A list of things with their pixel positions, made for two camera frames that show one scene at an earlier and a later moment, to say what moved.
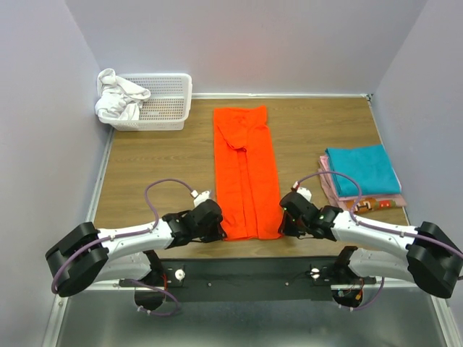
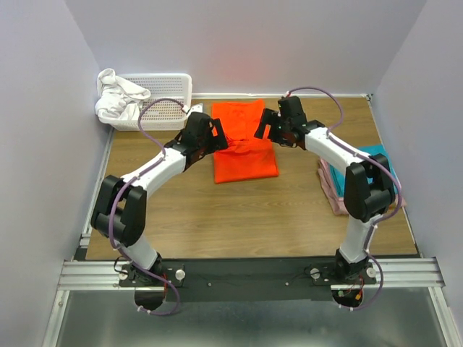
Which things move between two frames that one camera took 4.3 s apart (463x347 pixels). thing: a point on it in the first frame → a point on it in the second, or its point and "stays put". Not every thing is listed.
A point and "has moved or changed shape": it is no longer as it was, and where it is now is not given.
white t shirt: [117, 98] stays put
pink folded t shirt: [367, 204] stays put
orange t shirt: [246, 174] has moved or changed shape
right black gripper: [285, 228] → [268, 118]
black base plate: [211, 277] stays put
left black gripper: [218, 234] → [218, 142]
